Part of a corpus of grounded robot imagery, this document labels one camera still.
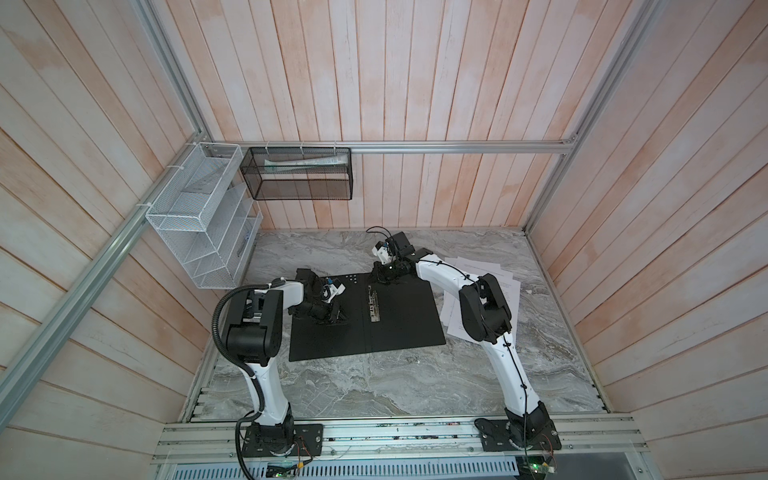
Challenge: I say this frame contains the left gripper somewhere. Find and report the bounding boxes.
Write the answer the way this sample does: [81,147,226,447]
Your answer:
[288,297,352,326]

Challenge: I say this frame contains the blue folder black inside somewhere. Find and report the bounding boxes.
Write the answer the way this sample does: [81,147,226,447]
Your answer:
[289,273,446,362]

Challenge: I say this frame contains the printed paper sheet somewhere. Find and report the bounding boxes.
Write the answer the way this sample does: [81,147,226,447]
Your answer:
[440,272,521,344]

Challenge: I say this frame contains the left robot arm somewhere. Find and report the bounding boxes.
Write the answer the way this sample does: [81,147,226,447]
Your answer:
[211,269,346,456]

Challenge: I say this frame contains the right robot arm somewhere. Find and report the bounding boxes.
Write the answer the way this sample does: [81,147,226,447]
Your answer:
[372,226,559,451]

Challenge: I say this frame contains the lower white paper sheets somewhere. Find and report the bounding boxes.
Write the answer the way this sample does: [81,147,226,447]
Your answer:
[440,257,515,327]

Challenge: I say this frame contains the black mesh basket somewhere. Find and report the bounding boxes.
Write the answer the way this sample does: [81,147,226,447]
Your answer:
[240,148,354,201]

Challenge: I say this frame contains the papers in black basket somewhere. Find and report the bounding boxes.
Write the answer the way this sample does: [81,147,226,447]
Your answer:
[263,154,350,174]

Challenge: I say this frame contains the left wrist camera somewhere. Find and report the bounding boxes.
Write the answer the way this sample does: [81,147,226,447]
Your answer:
[322,281,346,303]

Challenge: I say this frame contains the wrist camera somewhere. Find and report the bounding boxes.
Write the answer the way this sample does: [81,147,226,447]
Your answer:
[372,242,394,265]
[322,281,346,303]

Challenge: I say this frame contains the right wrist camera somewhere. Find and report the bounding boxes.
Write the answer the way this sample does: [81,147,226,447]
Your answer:
[372,242,394,265]

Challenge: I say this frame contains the black corrugated cable conduit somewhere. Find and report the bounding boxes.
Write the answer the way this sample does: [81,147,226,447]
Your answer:
[211,283,268,480]

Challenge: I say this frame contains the white wire mesh shelf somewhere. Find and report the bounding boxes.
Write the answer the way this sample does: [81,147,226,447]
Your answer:
[146,142,263,290]

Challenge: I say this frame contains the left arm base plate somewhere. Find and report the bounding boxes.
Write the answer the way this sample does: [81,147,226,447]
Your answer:
[241,423,324,458]

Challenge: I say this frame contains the aluminium frame bar back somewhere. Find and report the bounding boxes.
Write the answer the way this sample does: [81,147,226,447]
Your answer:
[230,140,575,154]

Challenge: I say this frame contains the aluminium frame bar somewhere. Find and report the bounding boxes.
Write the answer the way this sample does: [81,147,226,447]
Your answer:
[1,135,215,437]
[522,1,669,237]
[230,140,575,154]

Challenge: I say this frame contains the aluminium front rail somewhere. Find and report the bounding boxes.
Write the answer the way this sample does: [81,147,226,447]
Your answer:
[151,413,649,464]

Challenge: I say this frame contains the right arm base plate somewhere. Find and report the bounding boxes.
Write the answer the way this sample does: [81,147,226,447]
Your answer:
[474,418,562,452]

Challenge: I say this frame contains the aluminium frame bar left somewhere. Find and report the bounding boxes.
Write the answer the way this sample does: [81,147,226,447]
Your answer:
[1,135,215,437]

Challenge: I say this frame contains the aluminium frame bar right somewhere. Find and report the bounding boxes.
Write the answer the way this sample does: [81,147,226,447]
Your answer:
[522,1,669,237]

